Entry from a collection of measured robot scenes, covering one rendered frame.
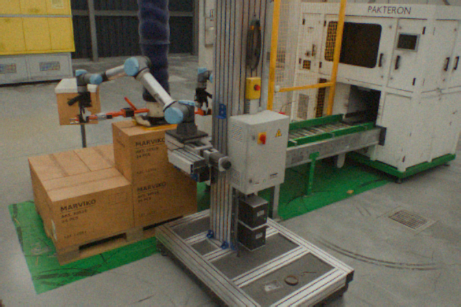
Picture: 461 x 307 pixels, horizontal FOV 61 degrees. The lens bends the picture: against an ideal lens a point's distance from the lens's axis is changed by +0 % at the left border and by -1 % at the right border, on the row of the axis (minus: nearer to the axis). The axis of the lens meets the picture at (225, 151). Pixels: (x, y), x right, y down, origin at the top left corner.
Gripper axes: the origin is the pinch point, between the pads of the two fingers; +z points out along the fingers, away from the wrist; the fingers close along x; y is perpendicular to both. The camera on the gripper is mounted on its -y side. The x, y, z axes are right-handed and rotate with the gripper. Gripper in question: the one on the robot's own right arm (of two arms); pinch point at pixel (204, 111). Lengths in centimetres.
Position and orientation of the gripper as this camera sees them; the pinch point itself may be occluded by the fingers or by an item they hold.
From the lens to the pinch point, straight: 320.9
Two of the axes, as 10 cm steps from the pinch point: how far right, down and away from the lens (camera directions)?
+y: -8.3, 1.7, -5.3
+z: -0.3, 9.4, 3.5
